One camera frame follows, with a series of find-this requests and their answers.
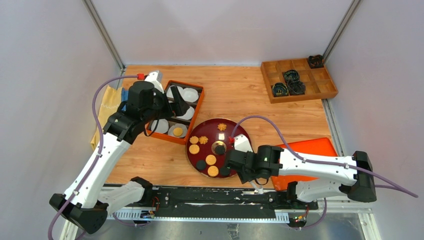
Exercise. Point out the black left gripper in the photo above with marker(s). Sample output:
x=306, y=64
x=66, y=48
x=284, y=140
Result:
x=177, y=106

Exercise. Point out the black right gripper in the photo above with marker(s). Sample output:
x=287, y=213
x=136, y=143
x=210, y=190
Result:
x=244, y=177

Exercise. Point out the dotted round biscuit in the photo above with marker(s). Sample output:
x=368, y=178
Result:
x=213, y=171
x=178, y=131
x=210, y=160
x=194, y=149

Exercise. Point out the black chocolate cookie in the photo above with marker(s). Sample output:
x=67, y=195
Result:
x=220, y=150
x=224, y=172
x=201, y=165

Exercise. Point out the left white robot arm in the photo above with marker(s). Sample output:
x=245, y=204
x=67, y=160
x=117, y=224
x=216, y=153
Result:
x=83, y=203

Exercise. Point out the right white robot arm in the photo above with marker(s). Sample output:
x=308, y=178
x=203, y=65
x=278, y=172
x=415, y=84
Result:
x=333, y=176

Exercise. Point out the white paper cup middle-right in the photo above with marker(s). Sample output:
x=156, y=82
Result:
x=188, y=115

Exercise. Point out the white paper cup top-right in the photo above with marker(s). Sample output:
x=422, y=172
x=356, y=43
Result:
x=190, y=95

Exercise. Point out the white paper cup top-left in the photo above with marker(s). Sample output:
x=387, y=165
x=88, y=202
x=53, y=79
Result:
x=169, y=92

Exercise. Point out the orange cookie box tray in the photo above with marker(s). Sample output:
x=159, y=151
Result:
x=174, y=120

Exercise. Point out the white paper cup bottom-right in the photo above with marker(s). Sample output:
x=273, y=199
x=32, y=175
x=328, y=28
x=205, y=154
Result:
x=183, y=126

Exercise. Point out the white paper cup bottom-left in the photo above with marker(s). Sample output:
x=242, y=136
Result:
x=160, y=126

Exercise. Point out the plain round butter cookie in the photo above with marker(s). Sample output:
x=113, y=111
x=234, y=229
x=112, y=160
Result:
x=194, y=140

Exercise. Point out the flower butter cookie left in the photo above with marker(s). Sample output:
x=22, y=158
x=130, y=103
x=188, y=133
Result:
x=203, y=140

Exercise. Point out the flower butter cookie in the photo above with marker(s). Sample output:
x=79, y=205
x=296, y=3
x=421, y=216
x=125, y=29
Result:
x=203, y=140
x=222, y=127

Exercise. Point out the flower butter cookie upper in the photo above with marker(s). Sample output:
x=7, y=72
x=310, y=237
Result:
x=222, y=127

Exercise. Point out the dark red round plate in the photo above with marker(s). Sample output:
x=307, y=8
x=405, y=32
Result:
x=215, y=137

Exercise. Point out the yellow blue cloth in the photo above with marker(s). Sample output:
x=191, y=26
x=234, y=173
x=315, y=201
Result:
x=111, y=99

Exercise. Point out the orange box lid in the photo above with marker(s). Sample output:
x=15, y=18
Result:
x=320, y=146

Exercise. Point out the rolled dark patterned tie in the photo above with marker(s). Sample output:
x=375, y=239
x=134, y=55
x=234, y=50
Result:
x=279, y=89
x=315, y=61
x=296, y=87
x=291, y=75

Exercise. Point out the wooden compartment organizer box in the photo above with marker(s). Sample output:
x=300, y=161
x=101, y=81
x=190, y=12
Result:
x=318, y=82

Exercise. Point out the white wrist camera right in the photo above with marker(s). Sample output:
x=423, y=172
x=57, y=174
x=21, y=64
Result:
x=242, y=144

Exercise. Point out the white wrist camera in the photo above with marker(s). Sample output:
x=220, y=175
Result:
x=242, y=144
x=155, y=77

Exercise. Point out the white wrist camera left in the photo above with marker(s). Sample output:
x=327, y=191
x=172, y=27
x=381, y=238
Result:
x=155, y=77

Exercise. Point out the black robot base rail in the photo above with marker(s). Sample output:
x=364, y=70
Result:
x=212, y=204

